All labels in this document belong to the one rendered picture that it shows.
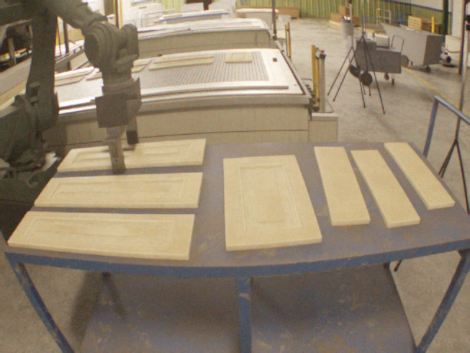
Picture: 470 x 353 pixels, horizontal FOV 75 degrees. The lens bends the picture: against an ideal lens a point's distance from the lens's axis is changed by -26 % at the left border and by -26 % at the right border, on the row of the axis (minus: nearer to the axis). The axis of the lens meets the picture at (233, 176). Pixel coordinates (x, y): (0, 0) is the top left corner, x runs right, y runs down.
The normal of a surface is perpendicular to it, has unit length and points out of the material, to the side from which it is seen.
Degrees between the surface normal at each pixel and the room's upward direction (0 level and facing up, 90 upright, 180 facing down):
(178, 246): 0
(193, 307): 0
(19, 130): 90
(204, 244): 0
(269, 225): 12
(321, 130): 90
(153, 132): 90
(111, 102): 90
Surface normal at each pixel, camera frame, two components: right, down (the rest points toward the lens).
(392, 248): -0.05, -0.87
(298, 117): -0.02, 0.49
